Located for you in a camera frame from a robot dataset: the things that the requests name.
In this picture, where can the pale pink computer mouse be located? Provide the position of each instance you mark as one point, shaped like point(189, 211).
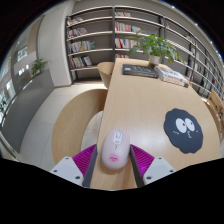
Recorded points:
point(115, 150)

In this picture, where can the light wooden round-back chair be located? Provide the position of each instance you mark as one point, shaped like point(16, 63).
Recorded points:
point(75, 120)
point(106, 71)

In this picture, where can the white illustrated book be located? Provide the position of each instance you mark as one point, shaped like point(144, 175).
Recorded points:
point(171, 75)

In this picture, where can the grey shelf unit with books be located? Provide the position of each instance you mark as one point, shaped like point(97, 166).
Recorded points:
point(93, 36)

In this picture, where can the white red-edged book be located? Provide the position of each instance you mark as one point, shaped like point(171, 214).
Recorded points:
point(175, 83)

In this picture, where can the green plant in white pot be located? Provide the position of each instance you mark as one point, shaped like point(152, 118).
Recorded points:
point(155, 46)

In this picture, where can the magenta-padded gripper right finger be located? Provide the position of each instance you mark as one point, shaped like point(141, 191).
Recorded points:
point(155, 169)

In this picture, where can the leafy green indoor plant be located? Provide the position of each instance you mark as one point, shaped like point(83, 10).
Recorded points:
point(39, 66)

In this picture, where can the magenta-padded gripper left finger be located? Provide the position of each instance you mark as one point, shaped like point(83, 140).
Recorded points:
point(71, 170)

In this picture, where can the black hardcover book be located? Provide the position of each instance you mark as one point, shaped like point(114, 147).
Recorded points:
point(140, 71)

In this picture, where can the dark cartoon-face mouse pad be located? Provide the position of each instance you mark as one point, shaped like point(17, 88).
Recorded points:
point(183, 138)

